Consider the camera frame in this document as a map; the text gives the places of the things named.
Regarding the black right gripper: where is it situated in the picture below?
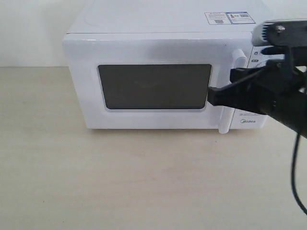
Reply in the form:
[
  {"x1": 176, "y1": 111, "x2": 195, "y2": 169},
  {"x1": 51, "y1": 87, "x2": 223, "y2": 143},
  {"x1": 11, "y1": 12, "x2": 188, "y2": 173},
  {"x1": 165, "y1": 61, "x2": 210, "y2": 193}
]
[{"x1": 207, "y1": 59, "x2": 307, "y2": 138}]

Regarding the white microwave door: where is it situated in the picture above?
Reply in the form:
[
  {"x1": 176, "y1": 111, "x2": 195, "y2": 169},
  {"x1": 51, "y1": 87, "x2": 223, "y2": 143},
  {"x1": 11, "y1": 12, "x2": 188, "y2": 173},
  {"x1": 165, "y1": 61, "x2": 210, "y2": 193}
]
[{"x1": 63, "y1": 32, "x2": 252, "y2": 133}]

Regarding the white microwave oven body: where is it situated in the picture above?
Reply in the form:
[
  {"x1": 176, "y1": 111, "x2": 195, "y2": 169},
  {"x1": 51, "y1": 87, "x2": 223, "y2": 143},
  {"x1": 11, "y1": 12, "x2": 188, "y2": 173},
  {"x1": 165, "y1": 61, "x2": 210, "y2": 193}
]
[{"x1": 65, "y1": 0, "x2": 276, "y2": 130}]

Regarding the warning label sticker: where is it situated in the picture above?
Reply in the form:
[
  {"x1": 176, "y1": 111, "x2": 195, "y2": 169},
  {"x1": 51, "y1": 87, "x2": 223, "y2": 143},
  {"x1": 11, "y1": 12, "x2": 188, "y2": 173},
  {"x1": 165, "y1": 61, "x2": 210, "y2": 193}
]
[{"x1": 204, "y1": 11, "x2": 255, "y2": 25}]

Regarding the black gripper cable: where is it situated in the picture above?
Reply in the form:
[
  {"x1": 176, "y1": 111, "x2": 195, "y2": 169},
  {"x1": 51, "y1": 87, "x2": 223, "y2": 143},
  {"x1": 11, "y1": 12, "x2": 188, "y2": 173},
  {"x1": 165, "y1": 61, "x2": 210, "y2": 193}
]
[{"x1": 290, "y1": 129, "x2": 307, "y2": 216}]

